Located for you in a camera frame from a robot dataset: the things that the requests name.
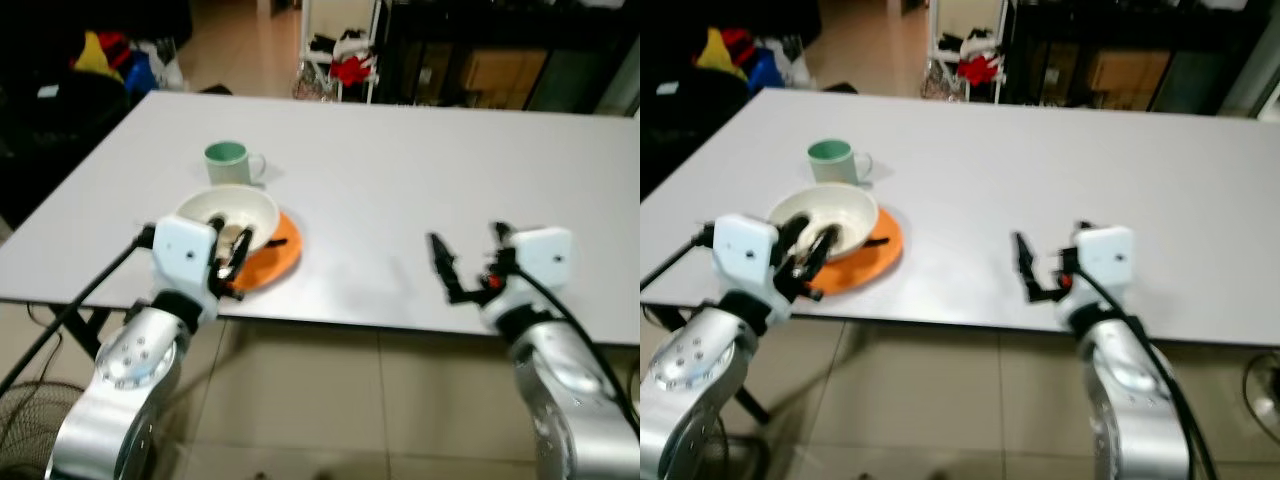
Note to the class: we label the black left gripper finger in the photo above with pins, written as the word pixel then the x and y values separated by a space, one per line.
pixel 824 255
pixel 792 238
pixel 216 228
pixel 242 248

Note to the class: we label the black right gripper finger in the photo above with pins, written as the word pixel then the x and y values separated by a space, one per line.
pixel 442 265
pixel 1025 262
pixel 499 240
pixel 1081 238

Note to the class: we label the white ceramic bowl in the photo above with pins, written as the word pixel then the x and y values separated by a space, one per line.
pixel 845 205
pixel 240 205

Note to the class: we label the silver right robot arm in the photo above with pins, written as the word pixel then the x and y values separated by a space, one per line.
pixel 1122 395
pixel 562 395

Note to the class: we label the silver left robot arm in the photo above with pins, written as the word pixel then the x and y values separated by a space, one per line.
pixel 690 375
pixel 125 375

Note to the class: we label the black utensil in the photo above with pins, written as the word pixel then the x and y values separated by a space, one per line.
pixel 878 241
pixel 272 243

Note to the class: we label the orange plate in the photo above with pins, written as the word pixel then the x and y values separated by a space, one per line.
pixel 278 262
pixel 870 265

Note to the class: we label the green white mug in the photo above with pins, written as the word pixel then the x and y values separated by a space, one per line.
pixel 225 165
pixel 830 165

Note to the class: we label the black table leg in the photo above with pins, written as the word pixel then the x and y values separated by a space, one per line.
pixel 90 335
pixel 750 403

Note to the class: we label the brown cardboard box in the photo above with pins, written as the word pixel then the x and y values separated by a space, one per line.
pixel 1130 72
pixel 505 75

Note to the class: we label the black sofa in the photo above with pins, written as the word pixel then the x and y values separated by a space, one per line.
pixel 670 120
pixel 40 130

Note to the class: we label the blue bag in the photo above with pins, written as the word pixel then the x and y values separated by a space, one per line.
pixel 140 73
pixel 764 70

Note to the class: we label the red cloth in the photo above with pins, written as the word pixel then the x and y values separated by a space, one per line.
pixel 978 70
pixel 352 70

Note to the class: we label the yellow cloth item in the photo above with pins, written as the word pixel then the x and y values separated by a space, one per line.
pixel 93 57
pixel 714 52

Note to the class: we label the red cloth item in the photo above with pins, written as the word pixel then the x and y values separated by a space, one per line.
pixel 118 45
pixel 738 43

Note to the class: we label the white metal rack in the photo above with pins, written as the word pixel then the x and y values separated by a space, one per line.
pixel 934 40
pixel 305 40

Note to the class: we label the dark glass cabinet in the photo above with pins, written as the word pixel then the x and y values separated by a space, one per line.
pixel 1215 50
pixel 590 50

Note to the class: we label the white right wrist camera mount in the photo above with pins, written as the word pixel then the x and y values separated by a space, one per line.
pixel 545 256
pixel 1110 255

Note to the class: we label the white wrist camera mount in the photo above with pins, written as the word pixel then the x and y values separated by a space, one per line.
pixel 1110 255
pixel 545 256
pixel 185 255
pixel 745 250

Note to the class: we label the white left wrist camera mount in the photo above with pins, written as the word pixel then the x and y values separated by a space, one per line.
pixel 745 250
pixel 185 255

